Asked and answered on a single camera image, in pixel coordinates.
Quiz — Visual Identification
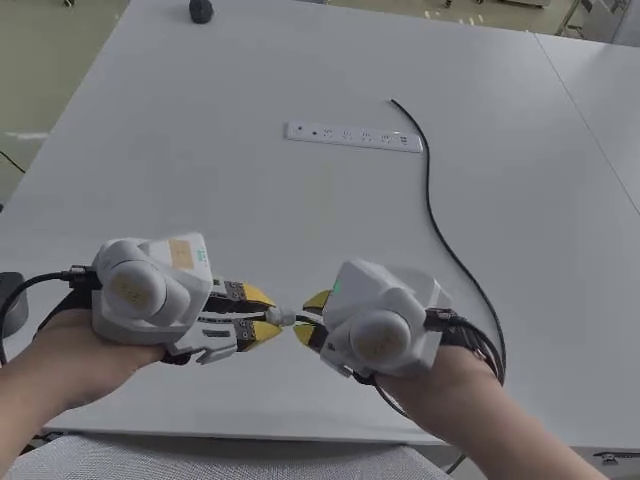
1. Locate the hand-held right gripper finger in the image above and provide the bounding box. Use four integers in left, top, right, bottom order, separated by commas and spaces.
301, 289, 336, 318
291, 322, 328, 352

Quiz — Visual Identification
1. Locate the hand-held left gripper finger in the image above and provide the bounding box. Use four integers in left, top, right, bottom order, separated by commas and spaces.
221, 280, 277, 314
231, 319, 284, 354

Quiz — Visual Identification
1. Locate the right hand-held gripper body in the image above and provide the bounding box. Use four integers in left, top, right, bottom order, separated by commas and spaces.
318, 258, 454, 380

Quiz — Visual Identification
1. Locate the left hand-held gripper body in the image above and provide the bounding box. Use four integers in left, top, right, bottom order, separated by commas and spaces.
91, 231, 240, 365

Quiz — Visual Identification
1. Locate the white cable gland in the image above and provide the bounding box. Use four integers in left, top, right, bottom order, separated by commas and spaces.
266, 306, 297, 327

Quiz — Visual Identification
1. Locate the long black cable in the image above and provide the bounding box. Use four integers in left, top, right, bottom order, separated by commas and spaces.
293, 98, 508, 419

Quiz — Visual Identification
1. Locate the person's right forearm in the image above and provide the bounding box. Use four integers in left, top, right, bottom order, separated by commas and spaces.
407, 387, 640, 480

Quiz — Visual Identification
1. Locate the person's left forearm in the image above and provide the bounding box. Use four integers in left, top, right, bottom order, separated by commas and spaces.
0, 352, 101, 480

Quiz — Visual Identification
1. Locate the person's left hand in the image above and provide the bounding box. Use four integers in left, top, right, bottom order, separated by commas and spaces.
31, 286, 194, 407

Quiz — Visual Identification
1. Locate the person's right hand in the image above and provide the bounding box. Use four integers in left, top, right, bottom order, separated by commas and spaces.
372, 306, 499, 427

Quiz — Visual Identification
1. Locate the black round device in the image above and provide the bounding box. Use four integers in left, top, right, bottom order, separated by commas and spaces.
0, 271, 30, 335

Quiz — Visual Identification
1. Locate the white power strip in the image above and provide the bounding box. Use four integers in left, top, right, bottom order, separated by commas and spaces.
284, 120, 424, 154

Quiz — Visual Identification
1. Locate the small black object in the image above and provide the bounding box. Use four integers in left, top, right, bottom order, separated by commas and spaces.
187, 0, 217, 24

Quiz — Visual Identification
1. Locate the adjoining white table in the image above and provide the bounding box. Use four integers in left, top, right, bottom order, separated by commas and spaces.
533, 31, 640, 217

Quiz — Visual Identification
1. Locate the grey metal rack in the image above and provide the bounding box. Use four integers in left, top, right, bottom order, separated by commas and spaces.
563, 0, 640, 47

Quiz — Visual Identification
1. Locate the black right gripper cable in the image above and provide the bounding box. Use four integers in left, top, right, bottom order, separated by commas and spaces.
424, 306, 502, 387

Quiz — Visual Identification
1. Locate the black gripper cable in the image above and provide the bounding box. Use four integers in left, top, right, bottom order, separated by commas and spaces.
424, 306, 502, 387
0, 266, 97, 366

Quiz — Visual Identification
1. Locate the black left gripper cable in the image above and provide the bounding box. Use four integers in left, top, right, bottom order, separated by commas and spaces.
0, 266, 97, 366

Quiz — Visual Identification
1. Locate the thin black floor cable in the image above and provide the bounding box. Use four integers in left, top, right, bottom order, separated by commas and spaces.
0, 148, 27, 175

